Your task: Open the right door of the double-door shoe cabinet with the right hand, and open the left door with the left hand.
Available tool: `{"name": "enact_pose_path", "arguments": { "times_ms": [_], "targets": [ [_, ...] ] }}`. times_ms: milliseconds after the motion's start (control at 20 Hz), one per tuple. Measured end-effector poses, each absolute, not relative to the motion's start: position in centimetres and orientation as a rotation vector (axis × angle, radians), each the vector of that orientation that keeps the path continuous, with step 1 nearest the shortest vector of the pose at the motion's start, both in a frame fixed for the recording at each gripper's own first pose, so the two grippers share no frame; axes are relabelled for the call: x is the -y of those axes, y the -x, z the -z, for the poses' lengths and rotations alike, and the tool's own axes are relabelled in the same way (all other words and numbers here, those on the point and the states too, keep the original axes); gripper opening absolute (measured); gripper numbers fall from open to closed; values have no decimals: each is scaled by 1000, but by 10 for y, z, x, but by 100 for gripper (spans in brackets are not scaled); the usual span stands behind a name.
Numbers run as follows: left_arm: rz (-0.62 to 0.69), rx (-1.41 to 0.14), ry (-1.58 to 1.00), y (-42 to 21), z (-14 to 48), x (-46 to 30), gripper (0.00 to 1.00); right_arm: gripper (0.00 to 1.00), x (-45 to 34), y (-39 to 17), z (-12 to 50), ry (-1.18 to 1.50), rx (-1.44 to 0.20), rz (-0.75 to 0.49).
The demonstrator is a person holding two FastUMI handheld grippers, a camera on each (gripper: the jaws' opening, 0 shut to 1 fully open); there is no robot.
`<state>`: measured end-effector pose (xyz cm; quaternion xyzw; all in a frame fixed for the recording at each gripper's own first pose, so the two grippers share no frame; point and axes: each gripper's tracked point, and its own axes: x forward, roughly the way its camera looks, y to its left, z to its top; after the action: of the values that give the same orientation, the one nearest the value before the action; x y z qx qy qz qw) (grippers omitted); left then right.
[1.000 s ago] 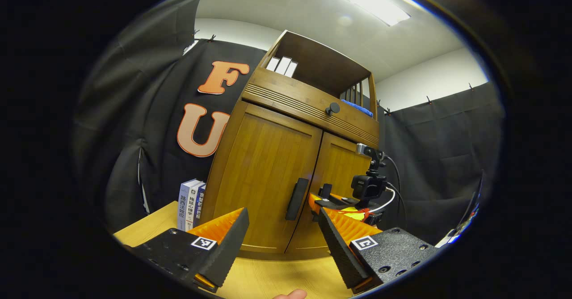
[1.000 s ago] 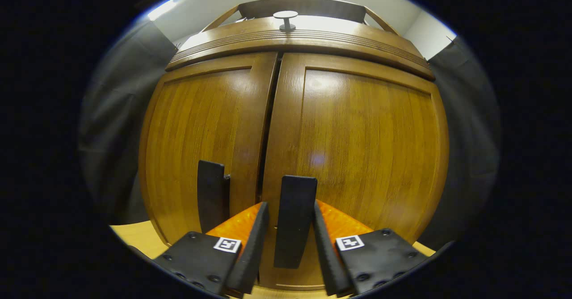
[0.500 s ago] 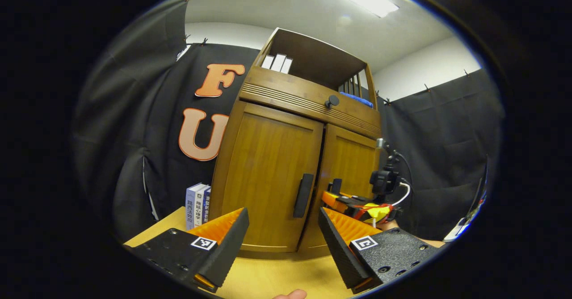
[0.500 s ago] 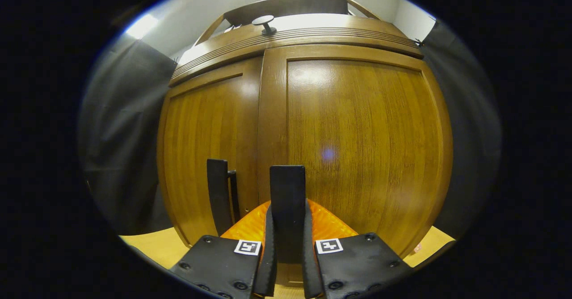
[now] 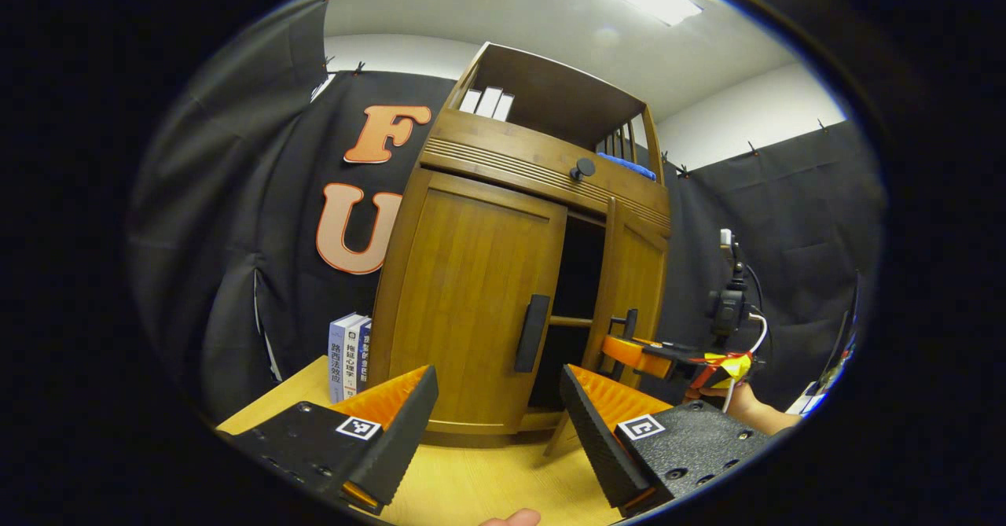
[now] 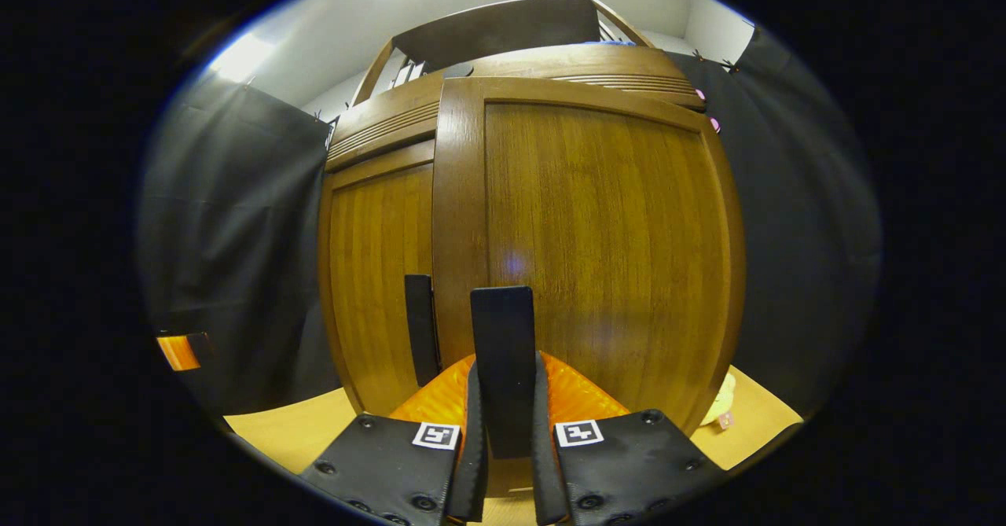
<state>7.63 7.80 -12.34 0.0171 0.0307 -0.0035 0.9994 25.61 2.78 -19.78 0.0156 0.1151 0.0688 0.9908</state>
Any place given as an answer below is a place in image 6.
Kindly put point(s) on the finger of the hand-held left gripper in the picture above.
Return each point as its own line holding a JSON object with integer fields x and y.
{"x": 182, "y": 351}

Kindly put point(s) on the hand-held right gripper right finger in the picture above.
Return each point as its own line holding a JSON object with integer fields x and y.
{"x": 546, "y": 479}

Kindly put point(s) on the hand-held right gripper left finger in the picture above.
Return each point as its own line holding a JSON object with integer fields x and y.
{"x": 471, "y": 479}

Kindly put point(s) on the wooden cabinet door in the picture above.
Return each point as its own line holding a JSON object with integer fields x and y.
{"x": 613, "y": 235}
{"x": 377, "y": 274}

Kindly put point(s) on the wooden double-door shoe cabinet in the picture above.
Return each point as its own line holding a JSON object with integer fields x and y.
{"x": 503, "y": 31}

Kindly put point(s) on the wooden cabinet drawer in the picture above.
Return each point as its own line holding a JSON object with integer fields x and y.
{"x": 385, "y": 121}

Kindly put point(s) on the black backdrop cloth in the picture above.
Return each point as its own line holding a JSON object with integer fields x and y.
{"x": 228, "y": 235}

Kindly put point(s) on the pale yellow object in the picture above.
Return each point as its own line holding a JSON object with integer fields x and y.
{"x": 721, "y": 404}

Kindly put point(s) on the small ceiling light panel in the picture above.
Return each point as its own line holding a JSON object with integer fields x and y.
{"x": 240, "y": 56}

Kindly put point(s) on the white book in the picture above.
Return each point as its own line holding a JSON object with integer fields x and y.
{"x": 400, "y": 76}
{"x": 421, "y": 68}
{"x": 410, "y": 71}

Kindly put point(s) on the round black drawer knob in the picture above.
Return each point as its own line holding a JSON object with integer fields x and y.
{"x": 460, "y": 70}

